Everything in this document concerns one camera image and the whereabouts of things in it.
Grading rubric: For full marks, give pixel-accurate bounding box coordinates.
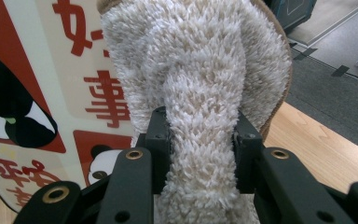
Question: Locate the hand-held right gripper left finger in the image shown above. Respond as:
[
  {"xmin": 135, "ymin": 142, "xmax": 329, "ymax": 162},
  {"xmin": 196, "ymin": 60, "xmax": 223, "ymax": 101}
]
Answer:
[{"xmin": 135, "ymin": 105, "xmax": 172, "ymax": 195}]

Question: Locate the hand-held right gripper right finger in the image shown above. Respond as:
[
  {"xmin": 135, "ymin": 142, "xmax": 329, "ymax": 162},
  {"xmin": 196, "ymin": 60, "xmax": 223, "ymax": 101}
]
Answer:
[{"xmin": 232, "ymin": 110, "xmax": 267, "ymax": 194}]

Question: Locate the white fluffy cloth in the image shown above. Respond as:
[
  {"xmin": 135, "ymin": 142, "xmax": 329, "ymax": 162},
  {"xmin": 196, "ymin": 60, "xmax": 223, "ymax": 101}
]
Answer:
[{"xmin": 96, "ymin": 0, "xmax": 293, "ymax": 224}]

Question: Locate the panda print board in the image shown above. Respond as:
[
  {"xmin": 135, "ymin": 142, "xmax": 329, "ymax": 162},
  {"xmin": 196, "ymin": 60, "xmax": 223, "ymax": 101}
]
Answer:
[{"xmin": 0, "ymin": 0, "xmax": 144, "ymax": 214}]

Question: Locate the dark cabinet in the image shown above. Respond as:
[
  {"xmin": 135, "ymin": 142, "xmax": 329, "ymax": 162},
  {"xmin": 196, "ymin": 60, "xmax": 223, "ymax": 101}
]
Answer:
[{"xmin": 265, "ymin": 0, "xmax": 319, "ymax": 34}]

